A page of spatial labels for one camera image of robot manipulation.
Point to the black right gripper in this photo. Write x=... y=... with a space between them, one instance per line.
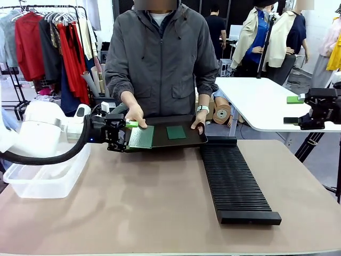
x=323 y=106

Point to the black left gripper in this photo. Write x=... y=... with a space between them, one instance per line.
x=114 y=133

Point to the green printed circuit board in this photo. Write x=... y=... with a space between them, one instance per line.
x=176 y=132
x=141 y=137

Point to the black rectangular tray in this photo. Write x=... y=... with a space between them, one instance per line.
x=173 y=142

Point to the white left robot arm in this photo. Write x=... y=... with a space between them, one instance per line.
x=40 y=125

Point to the person's right forearm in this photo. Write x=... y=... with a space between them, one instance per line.
x=127 y=98

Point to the person's left forearm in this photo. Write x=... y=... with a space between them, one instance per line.
x=205 y=100

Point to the person's right hand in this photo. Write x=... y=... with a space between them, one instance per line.
x=137 y=114

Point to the person's left hand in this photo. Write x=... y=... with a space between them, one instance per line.
x=199 y=121

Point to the white side table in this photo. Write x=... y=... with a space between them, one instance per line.
x=261 y=106

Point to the black tripod legs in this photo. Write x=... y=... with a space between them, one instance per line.
x=309 y=146

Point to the grey storage crate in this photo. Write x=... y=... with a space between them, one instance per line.
x=100 y=100

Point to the beige paper roll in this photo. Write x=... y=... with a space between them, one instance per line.
x=88 y=85
x=96 y=77

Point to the mannequin with yellow garment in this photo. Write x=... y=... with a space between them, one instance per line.
x=330 y=50

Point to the cardboard spool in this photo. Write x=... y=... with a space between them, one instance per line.
x=221 y=114

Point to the lying mannequin torso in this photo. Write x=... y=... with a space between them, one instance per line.
x=222 y=97

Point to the mannequin with cream jacket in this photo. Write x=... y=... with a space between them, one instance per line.
x=290 y=34

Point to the white wristband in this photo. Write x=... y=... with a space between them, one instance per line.
x=202 y=108

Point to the dark blue hanging garment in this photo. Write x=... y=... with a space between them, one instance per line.
x=68 y=93

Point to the cardboard box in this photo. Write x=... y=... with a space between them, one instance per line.
x=211 y=106

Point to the person in grey jacket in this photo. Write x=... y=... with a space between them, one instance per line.
x=160 y=58

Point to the mannequin with beige coat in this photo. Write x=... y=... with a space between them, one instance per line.
x=255 y=32

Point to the black slotted PCB rack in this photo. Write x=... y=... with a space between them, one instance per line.
x=234 y=181

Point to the red hanging dress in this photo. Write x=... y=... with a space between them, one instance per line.
x=73 y=64

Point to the clear plastic bin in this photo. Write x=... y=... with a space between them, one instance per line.
x=48 y=181

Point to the white monitor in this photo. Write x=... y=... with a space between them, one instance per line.
x=235 y=32

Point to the cream hanging garment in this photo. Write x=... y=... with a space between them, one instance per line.
x=89 y=40

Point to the person in black clothes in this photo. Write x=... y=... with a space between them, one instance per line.
x=214 y=29

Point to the black hanging jacket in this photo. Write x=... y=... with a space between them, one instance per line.
x=49 y=58

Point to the light blue cloth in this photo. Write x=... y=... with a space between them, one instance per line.
x=9 y=120

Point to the red hanging shirt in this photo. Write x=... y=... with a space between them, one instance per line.
x=28 y=45

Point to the light grey hanging shirt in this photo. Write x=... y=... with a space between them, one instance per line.
x=8 y=37

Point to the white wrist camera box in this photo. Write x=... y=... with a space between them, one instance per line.
x=105 y=106

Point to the black camera stand pole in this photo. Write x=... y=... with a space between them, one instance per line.
x=266 y=45

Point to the black clothes rail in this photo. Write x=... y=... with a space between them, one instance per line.
x=80 y=10

